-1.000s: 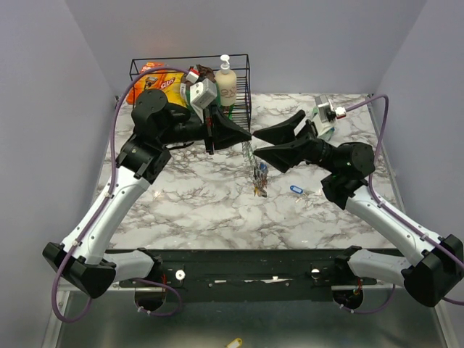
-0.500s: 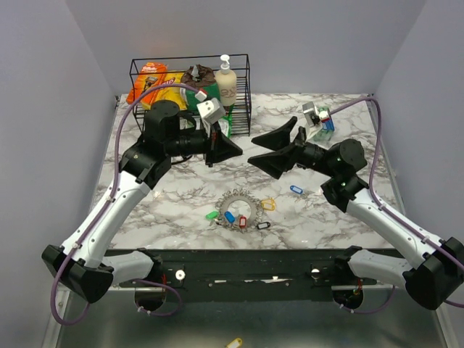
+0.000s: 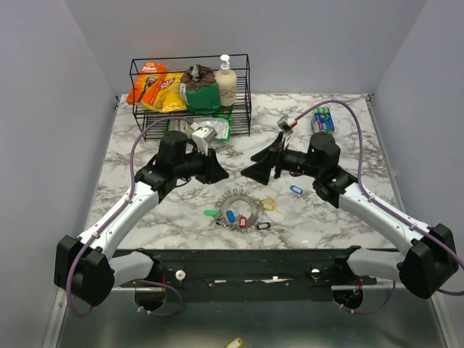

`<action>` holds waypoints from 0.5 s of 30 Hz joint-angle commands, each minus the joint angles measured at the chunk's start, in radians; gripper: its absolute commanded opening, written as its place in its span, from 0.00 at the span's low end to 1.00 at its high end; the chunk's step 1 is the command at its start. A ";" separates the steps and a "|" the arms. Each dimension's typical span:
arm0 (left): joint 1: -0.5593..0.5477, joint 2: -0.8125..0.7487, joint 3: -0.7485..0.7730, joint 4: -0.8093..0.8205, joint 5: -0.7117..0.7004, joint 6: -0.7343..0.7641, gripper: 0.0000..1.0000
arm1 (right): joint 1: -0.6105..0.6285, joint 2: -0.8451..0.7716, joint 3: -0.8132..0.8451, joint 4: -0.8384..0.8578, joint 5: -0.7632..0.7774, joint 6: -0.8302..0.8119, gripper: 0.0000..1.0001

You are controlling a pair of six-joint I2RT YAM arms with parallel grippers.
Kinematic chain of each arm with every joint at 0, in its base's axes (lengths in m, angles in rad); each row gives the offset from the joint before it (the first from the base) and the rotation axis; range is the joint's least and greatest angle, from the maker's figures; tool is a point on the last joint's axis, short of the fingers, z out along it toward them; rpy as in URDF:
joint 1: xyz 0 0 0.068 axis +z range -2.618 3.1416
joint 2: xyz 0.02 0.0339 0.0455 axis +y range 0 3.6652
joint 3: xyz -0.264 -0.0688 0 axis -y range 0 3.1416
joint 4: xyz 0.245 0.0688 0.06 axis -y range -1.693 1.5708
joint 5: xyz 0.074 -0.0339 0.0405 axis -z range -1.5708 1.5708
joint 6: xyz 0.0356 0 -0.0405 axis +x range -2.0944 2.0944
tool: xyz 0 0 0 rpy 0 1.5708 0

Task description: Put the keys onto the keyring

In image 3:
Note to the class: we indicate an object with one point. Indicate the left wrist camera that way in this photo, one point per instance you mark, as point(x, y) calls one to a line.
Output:
point(202, 136)

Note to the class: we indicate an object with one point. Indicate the black key tag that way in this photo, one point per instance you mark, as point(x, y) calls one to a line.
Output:
point(263, 226)

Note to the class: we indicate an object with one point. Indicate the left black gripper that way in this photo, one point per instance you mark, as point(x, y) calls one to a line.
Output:
point(213, 171)

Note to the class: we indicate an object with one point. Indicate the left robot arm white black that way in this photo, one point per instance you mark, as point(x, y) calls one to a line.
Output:
point(85, 266)

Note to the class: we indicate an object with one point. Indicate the cream soap pump bottle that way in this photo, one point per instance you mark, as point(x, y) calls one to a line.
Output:
point(226, 81)

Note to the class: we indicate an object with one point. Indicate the blue green sponge pack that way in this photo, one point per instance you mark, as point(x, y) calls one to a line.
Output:
point(322, 121)

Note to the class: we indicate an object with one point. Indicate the yellow key tag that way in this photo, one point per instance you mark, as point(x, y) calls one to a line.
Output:
point(268, 204)

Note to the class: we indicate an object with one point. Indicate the green white snack bag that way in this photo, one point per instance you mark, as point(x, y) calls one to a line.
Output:
point(220, 120)

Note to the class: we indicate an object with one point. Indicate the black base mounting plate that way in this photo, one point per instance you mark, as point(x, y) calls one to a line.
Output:
point(249, 275)

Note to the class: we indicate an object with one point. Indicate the blue tag loose key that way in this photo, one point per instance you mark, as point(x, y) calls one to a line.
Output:
point(300, 194)

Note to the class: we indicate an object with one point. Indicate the green key tag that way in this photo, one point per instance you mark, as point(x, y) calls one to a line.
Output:
point(211, 213)

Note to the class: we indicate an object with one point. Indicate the black wire rack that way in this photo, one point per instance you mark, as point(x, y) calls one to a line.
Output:
point(241, 110)

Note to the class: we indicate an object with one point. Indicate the orange razor package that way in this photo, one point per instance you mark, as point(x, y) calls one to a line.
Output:
point(147, 84)

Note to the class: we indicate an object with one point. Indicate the blue key tag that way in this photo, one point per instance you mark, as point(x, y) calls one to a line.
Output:
point(230, 216)

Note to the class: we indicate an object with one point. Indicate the aluminium rail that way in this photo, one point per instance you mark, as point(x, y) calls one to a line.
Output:
point(420, 286)

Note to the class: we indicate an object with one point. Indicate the yellow chips bag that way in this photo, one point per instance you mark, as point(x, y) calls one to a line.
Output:
point(165, 95)

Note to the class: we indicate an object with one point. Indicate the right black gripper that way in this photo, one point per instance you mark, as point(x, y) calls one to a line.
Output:
point(275, 154)

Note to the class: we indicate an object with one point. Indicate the green brown bag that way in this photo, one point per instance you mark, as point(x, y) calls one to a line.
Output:
point(199, 89)

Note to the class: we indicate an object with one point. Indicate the yellow tag on floor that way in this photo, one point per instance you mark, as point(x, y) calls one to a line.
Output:
point(236, 343)

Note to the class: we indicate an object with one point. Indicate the red key tag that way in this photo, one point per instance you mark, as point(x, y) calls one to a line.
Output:
point(242, 222)

